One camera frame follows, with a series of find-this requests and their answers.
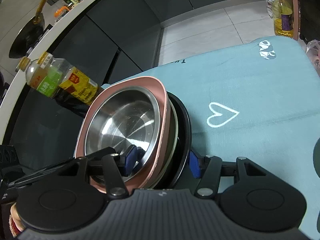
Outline pink squarish bowl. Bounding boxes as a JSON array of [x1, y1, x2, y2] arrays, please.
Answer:
[[74, 76, 170, 192]]

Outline stainless steel bowl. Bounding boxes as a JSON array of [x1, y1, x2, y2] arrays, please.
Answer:
[[84, 86, 161, 178]]

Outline black round plastic bowl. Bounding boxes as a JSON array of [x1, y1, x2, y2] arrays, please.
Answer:
[[151, 92, 192, 190]]

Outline person's hand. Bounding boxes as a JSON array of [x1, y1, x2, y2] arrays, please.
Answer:
[[9, 203, 25, 237]]

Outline green round plate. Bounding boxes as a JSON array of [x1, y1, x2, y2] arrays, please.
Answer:
[[143, 99, 178, 189]]

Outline light blue tablecloth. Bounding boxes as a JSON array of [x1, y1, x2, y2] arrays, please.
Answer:
[[100, 35, 320, 235]]

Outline yellow oil bottle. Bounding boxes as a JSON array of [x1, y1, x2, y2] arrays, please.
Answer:
[[36, 52, 103, 105]]

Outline dark vinegar bottle green label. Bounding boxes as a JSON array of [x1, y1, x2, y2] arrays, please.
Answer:
[[17, 56, 90, 118]]

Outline black wok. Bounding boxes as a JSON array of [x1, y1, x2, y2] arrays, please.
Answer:
[[9, 0, 47, 59]]

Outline large cooking oil jug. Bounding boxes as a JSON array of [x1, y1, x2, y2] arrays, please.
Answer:
[[272, 0, 293, 38]]

